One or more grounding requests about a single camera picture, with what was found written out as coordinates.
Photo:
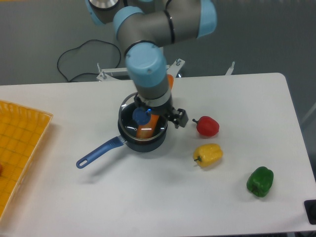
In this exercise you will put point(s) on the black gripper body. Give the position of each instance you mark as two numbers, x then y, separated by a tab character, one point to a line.
162	106

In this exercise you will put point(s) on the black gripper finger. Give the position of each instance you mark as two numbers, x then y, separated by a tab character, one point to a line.
179	117
139	104

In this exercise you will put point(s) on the yellow bell pepper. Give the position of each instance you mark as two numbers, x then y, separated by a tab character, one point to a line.
207	154

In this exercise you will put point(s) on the glass pot lid blue knob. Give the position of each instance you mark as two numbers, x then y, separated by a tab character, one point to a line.
129	126

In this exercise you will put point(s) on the dark saucepan with blue handle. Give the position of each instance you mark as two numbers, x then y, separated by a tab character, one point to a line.
138	146

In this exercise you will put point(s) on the green bell pepper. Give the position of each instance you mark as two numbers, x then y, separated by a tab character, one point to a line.
260	181

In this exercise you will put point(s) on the orange baguette bread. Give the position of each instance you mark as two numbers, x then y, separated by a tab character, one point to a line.
147	131

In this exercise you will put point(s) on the red bell pepper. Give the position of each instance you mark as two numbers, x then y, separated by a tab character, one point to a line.
207	126

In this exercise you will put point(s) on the black device at table corner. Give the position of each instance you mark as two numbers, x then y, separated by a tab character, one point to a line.
310	207

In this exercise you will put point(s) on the yellow woven basket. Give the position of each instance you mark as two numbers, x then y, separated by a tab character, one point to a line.
21	131

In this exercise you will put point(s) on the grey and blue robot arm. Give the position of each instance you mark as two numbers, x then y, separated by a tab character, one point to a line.
142	31

